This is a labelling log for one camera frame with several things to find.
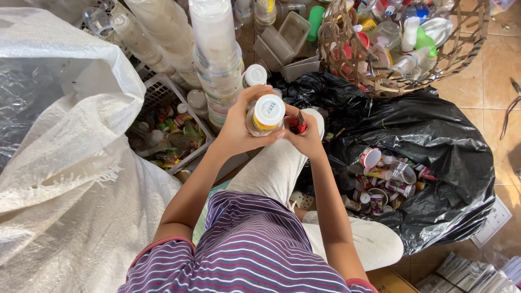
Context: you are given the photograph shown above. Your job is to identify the person's right hand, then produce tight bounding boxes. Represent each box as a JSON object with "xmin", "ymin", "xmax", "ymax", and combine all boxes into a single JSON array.
[{"xmin": 283, "ymin": 104, "xmax": 327, "ymax": 160}]

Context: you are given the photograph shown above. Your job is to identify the person's left hand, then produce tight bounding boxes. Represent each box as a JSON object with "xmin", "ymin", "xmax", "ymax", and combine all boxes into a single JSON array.
[{"xmin": 215, "ymin": 84, "xmax": 286, "ymax": 157}]

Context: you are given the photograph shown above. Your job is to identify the red-handled cutter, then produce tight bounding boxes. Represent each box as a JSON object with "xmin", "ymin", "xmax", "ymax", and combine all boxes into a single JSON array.
[{"xmin": 289, "ymin": 110, "xmax": 307, "ymax": 135}]

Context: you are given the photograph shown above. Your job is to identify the clear bottle with yellow label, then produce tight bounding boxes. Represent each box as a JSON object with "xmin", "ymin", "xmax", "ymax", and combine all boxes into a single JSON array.
[{"xmin": 245, "ymin": 94, "xmax": 286, "ymax": 137}]

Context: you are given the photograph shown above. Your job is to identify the white trousers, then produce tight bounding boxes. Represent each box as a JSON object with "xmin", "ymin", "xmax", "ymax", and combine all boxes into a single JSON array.
[{"xmin": 226, "ymin": 108, "xmax": 405, "ymax": 272}]

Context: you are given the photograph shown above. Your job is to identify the white-capped plastic bottle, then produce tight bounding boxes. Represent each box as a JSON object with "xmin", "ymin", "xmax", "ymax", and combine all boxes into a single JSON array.
[{"xmin": 243, "ymin": 64, "xmax": 268, "ymax": 89}]

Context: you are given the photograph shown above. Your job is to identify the white perforated slipper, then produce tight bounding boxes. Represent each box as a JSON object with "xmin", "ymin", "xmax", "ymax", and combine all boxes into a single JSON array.
[{"xmin": 289, "ymin": 190, "xmax": 317, "ymax": 211}]

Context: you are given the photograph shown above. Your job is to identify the white plastic crate of bottles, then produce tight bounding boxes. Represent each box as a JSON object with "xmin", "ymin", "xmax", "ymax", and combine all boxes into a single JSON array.
[{"xmin": 125, "ymin": 62, "xmax": 216, "ymax": 175}]

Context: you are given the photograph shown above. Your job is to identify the tall stack of clear cups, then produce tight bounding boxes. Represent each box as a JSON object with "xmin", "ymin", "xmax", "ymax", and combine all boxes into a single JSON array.
[{"xmin": 188, "ymin": 0, "xmax": 245, "ymax": 129}]

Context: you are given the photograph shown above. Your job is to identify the stack of clear plastic trays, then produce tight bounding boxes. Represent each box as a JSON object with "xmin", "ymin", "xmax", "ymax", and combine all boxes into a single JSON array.
[{"xmin": 253, "ymin": 11, "xmax": 321, "ymax": 83}]

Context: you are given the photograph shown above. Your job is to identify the black bag of torn labels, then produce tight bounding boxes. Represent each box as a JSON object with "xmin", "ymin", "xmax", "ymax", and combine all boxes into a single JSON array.
[{"xmin": 271, "ymin": 72, "xmax": 496, "ymax": 256}]

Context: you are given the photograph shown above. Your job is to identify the slanted stack of clear cups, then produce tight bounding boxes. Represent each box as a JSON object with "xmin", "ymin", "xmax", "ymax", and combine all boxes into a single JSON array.
[{"xmin": 123, "ymin": 0, "xmax": 201, "ymax": 88}]

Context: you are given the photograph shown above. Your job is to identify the green plastic cup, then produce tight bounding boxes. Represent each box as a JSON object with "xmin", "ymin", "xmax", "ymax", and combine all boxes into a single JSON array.
[{"xmin": 306, "ymin": 6, "xmax": 326, "ymax": 42}]

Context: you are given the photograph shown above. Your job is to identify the striped purple shirt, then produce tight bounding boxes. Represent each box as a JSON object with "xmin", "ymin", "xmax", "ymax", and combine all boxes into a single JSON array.
[{"xmin": 117, "ymin": 190, "xmax": 379, "ymax": 293}]

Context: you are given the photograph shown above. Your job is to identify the thin stack of clear cups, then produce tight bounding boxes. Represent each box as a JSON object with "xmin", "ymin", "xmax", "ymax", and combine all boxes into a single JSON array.
[{"xmin": 109, "ymin": 11, "xmax": 189, "ymax": 87}]

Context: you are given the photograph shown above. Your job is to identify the woven bamboo basket of plastics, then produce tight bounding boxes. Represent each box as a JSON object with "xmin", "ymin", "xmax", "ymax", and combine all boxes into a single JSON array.
[{"xmin": 317, "ymin": 0, "xmax": 491, "ymax": 98}]

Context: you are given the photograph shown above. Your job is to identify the brown cardboard box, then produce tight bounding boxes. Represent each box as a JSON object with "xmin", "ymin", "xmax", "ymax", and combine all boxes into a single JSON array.
[{"xmin": 366, "ymin": 267, "xmax": 420, "ymax": 293}]

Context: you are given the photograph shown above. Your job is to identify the white woven sack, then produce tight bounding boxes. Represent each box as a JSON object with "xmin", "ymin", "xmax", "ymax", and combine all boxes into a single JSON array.
[{"xmin": 0, "ymin": 7, "xmax": 183, "ymax": 293}]

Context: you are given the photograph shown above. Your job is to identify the white printed paper sheet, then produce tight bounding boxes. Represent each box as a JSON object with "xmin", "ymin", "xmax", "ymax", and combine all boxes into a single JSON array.
[{"xmin": 470, "ymin": 196, "xmax": 513, "ymax": 249}]

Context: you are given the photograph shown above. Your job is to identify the clear plastic sheet bag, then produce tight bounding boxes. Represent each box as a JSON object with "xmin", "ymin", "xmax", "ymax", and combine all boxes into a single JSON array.
[{"xmin": 0, "ymin": 57, "xmax": 82, "ymax": 171}]

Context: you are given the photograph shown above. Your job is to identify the pile of newspapers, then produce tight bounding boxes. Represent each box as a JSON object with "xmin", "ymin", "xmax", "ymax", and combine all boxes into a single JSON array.
[{"xmin": 414, "ymin": 251, "xmax": 521, "ymax": 293}]

